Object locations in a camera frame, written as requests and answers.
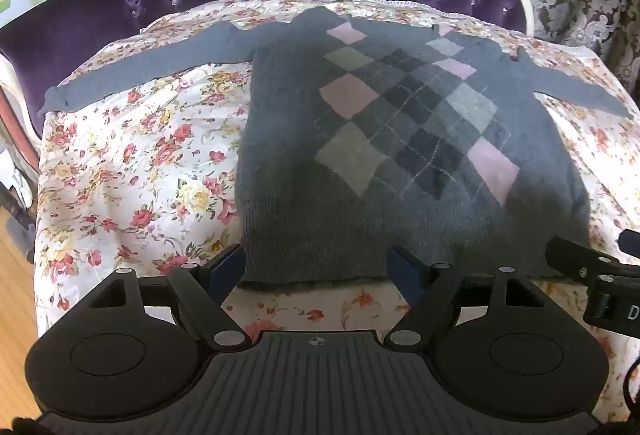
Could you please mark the grey argyle sweater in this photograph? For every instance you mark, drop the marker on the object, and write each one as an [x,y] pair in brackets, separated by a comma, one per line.
[300,165]

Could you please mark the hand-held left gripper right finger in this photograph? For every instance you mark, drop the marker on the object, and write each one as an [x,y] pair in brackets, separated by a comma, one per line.
[403,271]

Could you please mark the floral blanket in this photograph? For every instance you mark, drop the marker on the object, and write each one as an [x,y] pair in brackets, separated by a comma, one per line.
[125,165]

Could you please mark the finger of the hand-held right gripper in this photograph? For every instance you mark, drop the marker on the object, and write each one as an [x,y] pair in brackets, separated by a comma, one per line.
[590,259]
[631,245]

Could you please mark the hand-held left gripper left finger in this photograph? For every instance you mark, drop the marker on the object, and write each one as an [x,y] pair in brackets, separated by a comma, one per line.
[228,269]

